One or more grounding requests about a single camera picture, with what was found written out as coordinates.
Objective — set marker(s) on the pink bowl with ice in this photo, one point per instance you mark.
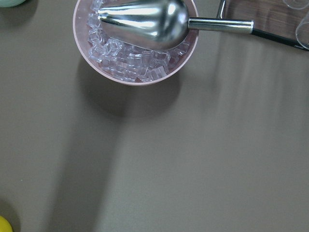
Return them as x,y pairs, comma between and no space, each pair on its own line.
121,62

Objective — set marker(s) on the steel ice scoop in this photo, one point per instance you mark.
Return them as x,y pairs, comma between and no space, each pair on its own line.
164,24

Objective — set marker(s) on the clear tumbler glass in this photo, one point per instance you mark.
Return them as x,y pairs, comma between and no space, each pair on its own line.
302,34

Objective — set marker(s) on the clear wine glass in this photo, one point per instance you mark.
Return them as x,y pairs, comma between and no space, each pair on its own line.
296,4

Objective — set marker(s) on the yellow lemon upper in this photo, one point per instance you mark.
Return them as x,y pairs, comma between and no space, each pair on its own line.
5,226

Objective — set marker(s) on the mint green bowl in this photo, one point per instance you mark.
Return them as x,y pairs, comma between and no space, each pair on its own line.
10,3

